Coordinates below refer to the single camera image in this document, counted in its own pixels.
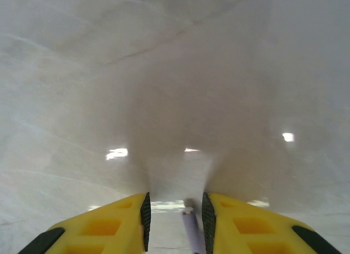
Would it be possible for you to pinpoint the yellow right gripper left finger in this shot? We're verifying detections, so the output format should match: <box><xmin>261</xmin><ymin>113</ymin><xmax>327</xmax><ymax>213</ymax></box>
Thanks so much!
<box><xmin>17</xmin><ymin>192</ymin><xmax>151</xmax><ymax>254</ymax></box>

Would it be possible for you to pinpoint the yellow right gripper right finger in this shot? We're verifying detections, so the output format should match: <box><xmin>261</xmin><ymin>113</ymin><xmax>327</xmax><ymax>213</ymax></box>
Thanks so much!
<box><xmin>201</xmin><ymin>192</ymin><xmax>344</xmax><ymax>254</ymax></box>

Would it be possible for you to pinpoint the purple wireless earbud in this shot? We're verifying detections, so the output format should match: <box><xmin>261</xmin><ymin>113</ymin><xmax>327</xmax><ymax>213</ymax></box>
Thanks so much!
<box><xmin>182</xmin><ymin>198</ymin><xmax>206</xmax><ymax>254</ymax></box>

